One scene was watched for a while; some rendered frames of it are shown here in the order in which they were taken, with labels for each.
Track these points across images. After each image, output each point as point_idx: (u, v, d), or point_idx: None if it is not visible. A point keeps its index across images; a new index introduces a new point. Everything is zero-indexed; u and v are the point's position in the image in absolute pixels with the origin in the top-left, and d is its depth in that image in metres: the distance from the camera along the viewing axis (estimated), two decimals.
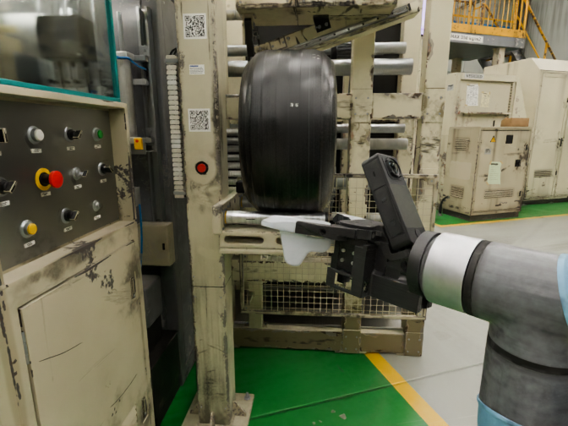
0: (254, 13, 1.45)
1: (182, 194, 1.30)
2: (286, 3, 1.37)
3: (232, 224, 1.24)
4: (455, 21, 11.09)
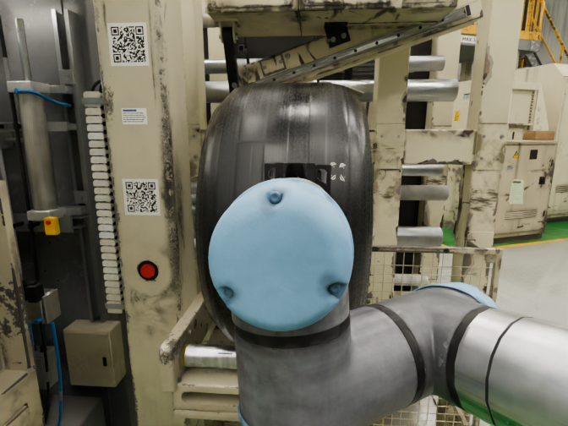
0: (237, 20, 0.97)
1: (120, 308, 0.82)
2: (284, 5, 0.89)
3: (193, 366, 0.74)
4: None
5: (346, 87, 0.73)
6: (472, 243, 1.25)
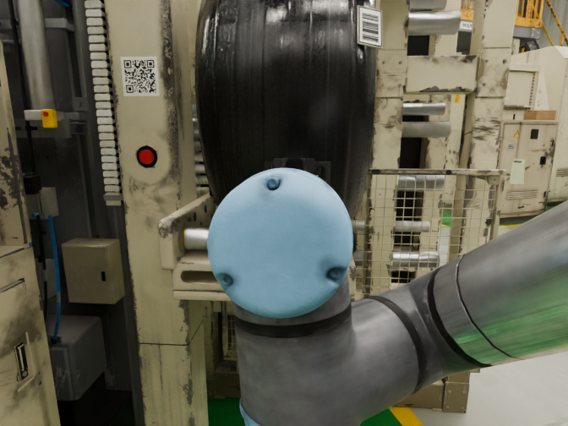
0: None
1: (118, 200, 0.80)
2: None
3: None
4: None
5: (359, 41, 0.53)
6: None
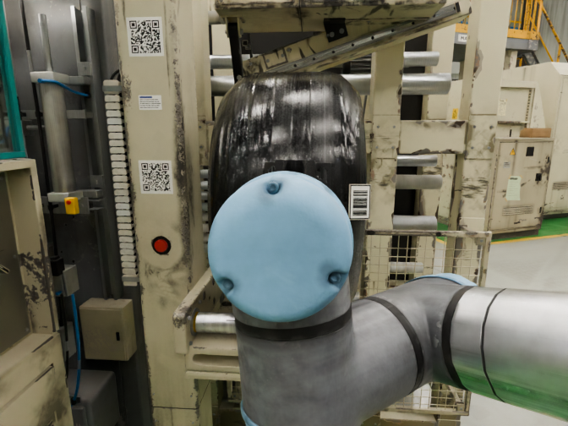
0: (243, 16, 1.04)
1: (135, 281, 0.89)
2: (286, 2, 0.96)
3: (204, 331, 0.81)
4: (461, 21, 10.68)
5: (350, 217, 0.61)
6: (464, 228, 1.32)
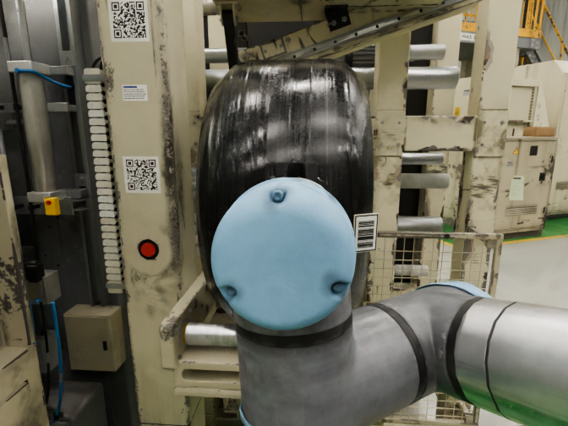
0: (238, 2, 0.96)
1: (120, 288, 0.82)
2: None
3: (198, 322, 0.76)
4: (462, 20, 10.61)
5: None
6: (473, 229, 1.25)
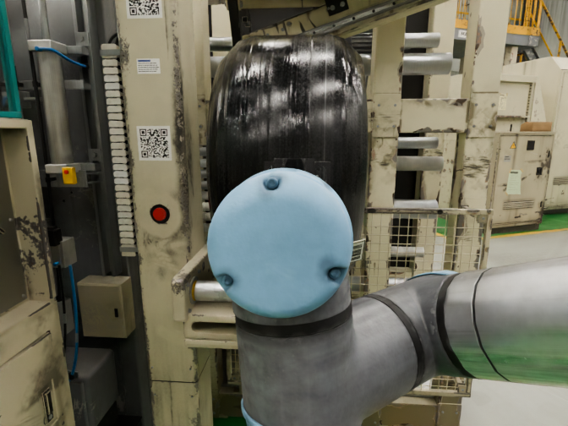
0: None
1: (133, 252, 0.88)
2: None
3: (206, 281, 0.82)
4: (461, 19, 10.67)
5: None
6: (466, 207, 1.31)
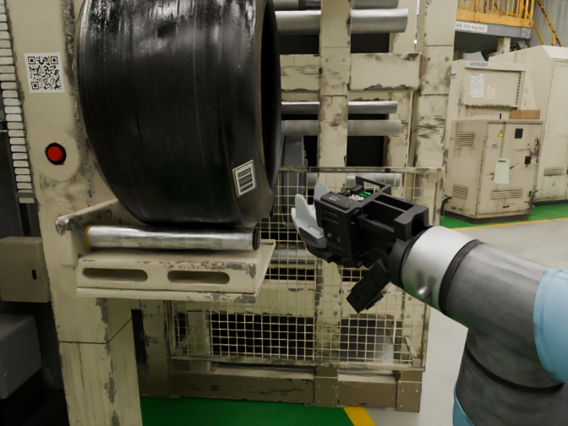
0: None
1: (31, 198, 0.80)
2: None
3: (105, 226, 0.75)
4: None
5: (238, 193, 0.63)
6: None
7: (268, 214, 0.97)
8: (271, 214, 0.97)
